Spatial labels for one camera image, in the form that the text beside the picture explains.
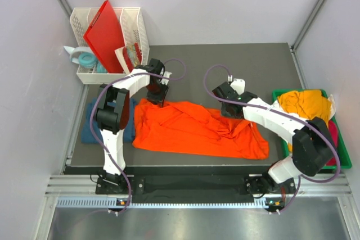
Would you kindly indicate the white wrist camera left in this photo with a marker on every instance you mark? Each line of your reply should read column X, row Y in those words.
column 165, row 79

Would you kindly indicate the white perforated organizer basket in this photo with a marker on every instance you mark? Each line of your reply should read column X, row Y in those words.
column 134, row 31

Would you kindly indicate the folded blue t shirt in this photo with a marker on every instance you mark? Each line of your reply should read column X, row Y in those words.
column 87, row 136

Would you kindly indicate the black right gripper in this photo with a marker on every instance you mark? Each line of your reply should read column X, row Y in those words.
column 224, row 113

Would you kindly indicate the grey slotted cable duct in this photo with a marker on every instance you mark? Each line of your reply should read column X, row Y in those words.
column 119, row 203

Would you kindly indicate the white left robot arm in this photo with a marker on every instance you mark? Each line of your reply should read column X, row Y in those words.
column 113, row 108

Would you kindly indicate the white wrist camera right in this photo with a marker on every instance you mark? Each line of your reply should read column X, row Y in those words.
column 237, row 84

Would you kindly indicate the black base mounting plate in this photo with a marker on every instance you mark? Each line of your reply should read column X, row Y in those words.
column 192, row 184

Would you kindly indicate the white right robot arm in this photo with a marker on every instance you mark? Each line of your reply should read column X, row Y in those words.
column 312, row 144

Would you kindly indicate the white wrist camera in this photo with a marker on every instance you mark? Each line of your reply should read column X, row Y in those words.
column 165, row 79
column 237, row 84

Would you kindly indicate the red patterned booklet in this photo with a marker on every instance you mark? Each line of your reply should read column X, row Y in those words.
column 129, row 57

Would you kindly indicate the magenta t shirt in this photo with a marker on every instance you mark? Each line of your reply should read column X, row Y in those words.
column 334, row 135

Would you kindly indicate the orange t shirt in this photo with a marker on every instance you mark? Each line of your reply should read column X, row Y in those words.
column 188, row 128

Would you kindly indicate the yellow t shirt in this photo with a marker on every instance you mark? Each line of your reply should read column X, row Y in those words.
column 307, row 104

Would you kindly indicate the red plastic board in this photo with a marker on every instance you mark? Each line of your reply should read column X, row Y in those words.
column 104, row 35

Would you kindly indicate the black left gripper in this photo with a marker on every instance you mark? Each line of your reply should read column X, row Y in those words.
column 158, row 99

